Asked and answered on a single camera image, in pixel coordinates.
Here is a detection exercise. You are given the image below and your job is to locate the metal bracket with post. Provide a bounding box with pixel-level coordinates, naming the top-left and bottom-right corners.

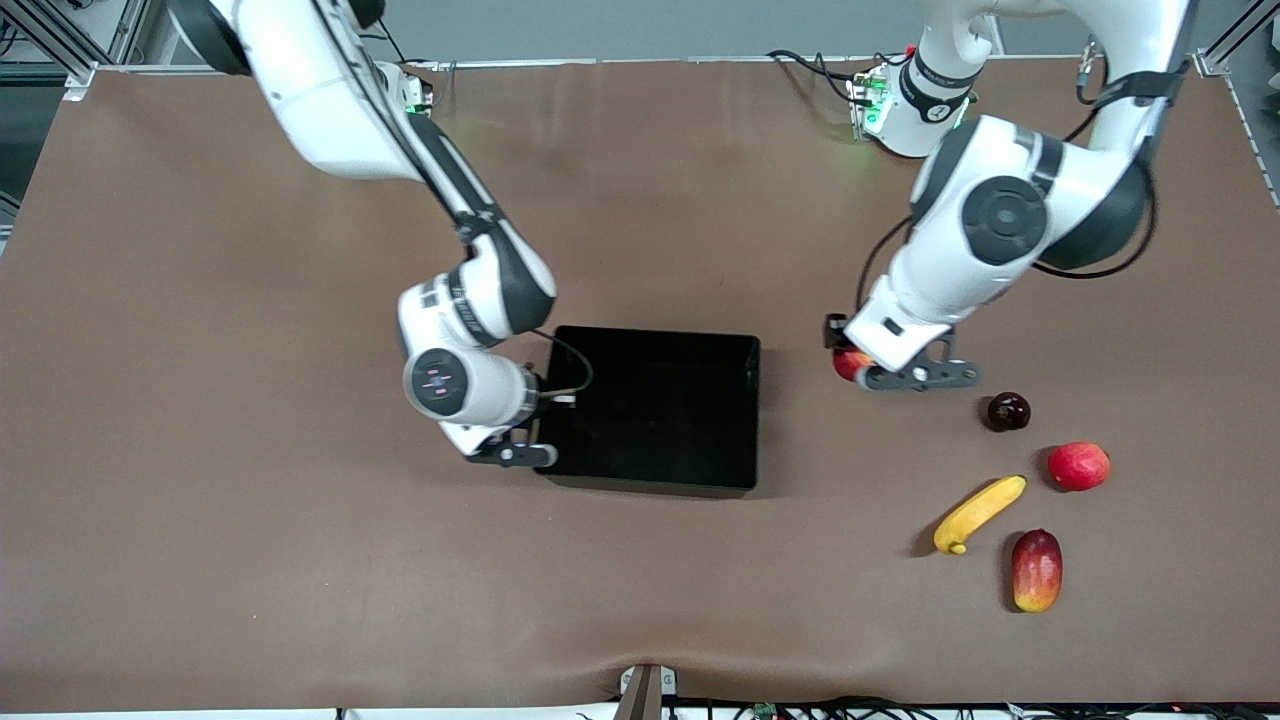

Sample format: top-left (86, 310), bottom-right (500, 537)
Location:
top-left (618, 664), bottom-right (679, 720)

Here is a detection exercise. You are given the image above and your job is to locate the black rectangular box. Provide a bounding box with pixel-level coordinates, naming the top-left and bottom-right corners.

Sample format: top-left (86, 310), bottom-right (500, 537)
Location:
top-left (535, 325), bottom-right (762, 498)

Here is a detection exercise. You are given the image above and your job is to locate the yellow banana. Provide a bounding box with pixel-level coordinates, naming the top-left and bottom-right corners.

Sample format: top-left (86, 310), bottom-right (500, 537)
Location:
top-left (933, 475), bottom-right (1028, 556)

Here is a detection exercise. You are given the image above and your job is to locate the dark purple plum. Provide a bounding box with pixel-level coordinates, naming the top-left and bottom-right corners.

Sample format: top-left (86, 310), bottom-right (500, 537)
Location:
top-left (987, 392), bottom-right (1032, 433)

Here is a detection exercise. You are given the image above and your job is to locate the black right arm base cable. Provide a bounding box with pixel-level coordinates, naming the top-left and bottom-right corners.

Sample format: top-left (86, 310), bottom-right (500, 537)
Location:
top-left (378, 20), bottom-right (441, 113)

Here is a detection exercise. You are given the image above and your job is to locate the large table mat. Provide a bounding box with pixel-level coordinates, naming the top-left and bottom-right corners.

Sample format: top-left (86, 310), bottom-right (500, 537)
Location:
top-left (0, 55), bottom-right (1280, 713)

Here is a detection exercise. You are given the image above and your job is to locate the red yellow mango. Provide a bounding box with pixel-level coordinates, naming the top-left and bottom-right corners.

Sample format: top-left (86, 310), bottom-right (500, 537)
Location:
top-left (1011, 529), bottom-right (1064, 613)

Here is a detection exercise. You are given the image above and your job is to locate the black arm base cable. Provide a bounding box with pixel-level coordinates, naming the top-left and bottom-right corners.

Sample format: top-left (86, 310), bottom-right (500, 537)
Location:
top-left (768, 48), bottom-right (869, 105)
top-left (378, 20), bottom-right (441, 113)

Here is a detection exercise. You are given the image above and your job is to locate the black left arm base cable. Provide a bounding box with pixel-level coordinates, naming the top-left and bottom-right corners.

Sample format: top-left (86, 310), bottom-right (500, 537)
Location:
top-left (768, 48), bottom-right (869, 105)

